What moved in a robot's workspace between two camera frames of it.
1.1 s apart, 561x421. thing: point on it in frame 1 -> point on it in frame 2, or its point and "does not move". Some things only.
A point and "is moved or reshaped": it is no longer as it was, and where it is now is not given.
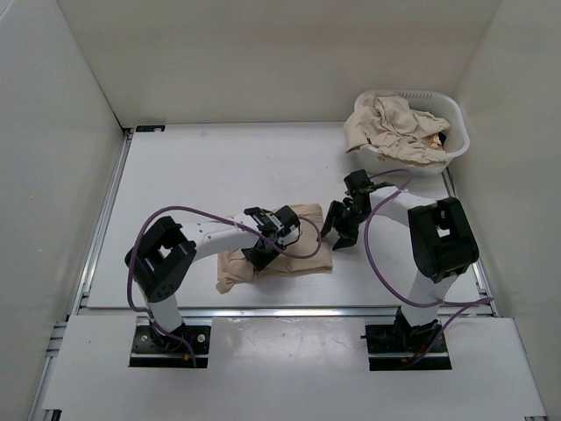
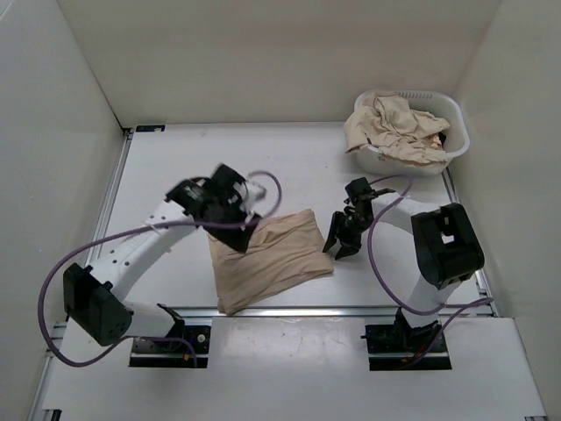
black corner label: (150, 128) does not move
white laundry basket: (430, 102) does not move
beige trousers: (309, 254) is moved or reshaped
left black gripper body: (259, 256) -> (237, 238)
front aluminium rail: (303, 312) does not move
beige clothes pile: (400, 132) does not move
